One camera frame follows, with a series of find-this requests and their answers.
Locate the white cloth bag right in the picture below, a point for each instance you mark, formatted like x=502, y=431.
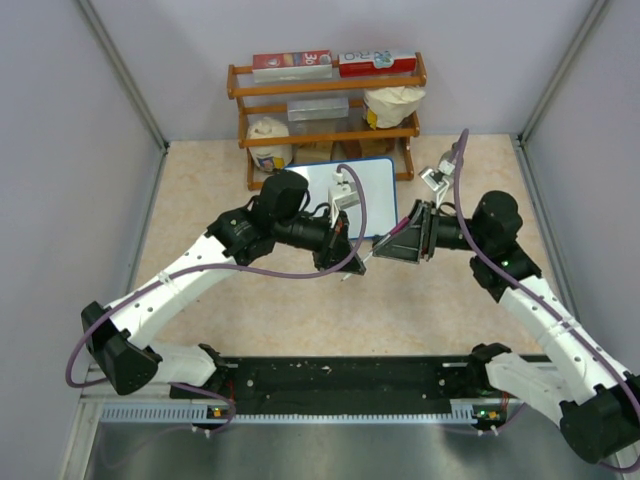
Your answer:
x=386, y=108

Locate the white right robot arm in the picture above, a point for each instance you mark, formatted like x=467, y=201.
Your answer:
x=591, y=397

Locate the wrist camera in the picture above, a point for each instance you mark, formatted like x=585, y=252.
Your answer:
x=439, y=179
x=342, y=194

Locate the red toothpaste box left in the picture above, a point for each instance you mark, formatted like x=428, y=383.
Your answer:
x=292, y=66

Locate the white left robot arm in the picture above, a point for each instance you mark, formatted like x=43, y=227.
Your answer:
x=120, y=336

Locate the red toothpaste box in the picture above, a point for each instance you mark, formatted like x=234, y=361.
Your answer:
x=292, y=66
x=376, y=62

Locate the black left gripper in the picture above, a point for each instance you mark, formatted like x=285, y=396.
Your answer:
x=335, y=247

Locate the clear plastic box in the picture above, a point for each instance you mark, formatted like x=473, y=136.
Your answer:
x=317, y=109

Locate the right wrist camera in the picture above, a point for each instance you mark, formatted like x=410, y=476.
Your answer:
x=439, y=179

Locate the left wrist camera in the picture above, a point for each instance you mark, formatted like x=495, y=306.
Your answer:
x=342, y=194

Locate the clear glass bottle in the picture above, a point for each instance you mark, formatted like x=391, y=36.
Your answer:
x=456, y=156

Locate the blue-framed whiteboard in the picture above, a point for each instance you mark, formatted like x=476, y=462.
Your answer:
x=377, y=176

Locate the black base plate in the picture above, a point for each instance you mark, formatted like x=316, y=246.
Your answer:
x=352, y=384

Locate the red toothpaste box right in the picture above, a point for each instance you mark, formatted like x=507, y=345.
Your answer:
x=376, y=62

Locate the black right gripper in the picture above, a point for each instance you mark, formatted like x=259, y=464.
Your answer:
x=416, y=238

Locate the brown block under shelf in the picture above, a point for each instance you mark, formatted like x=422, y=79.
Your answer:
x=365, y=148

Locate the white cloth bag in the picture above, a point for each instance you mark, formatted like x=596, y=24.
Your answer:
x=269, y=158
x=386, y=108

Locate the wooden shelf rack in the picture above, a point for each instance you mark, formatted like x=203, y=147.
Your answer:
x=270, y=100

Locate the grey cable duct rail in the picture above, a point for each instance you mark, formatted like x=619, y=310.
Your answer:
x=214, y=413

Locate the white cloth bag left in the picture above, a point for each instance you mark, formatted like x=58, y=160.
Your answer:
x=269, y=158

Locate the brown box under shelf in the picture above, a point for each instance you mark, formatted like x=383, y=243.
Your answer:
x=314, y=152

